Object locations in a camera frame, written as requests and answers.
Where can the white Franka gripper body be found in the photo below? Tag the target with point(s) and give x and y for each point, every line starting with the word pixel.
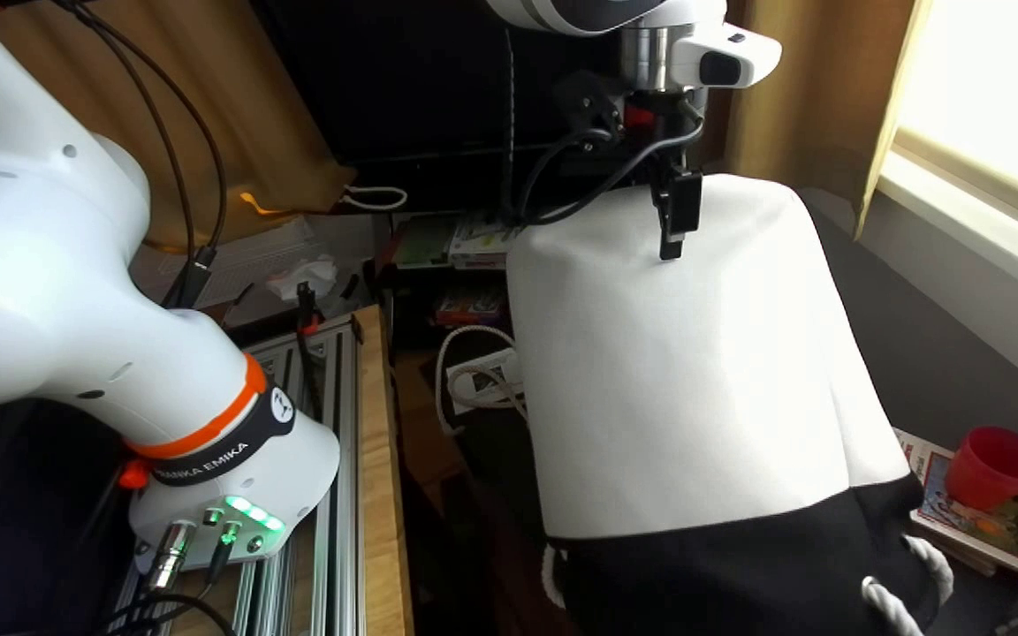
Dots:
pixel 725 57

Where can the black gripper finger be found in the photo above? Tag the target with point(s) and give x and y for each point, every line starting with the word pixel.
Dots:
pixel 669 234
pixel 685 202

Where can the white bag with black trim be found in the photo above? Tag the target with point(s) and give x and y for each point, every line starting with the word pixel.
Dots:
pixel 685 389

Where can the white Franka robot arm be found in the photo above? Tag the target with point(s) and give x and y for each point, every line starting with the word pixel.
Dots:
pixel 52 260

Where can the tan curtain beside window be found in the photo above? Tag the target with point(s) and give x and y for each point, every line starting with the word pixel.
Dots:
pixel 815 92

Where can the green printed box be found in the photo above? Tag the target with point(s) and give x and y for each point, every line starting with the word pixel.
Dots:
pixel 457 242

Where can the red flat box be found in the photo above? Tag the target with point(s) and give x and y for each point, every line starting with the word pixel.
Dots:
pixel 469 313

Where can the white power strip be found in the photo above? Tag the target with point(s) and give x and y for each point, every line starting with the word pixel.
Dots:
pixel 480 381

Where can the black monitor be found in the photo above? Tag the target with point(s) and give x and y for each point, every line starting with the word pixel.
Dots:
pixel 416 82

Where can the crumpled white tissue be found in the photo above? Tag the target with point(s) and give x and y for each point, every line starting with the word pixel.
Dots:
pixel 302 282

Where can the wooden board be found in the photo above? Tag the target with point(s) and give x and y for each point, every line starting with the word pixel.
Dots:
pixel 381 495

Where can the red plastic cup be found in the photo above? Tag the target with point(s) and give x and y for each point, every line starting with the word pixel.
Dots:
pixel 992 463

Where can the tan curtain with wide folds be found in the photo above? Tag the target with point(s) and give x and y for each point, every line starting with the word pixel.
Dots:
pixel 285 119

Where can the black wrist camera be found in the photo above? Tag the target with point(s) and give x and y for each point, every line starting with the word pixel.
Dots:
pixel 597 105

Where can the white window frame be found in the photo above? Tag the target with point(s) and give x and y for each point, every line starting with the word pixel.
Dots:
pixel 980 200

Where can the aluminium frame rails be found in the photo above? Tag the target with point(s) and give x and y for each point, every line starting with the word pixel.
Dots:
pixel 335 516

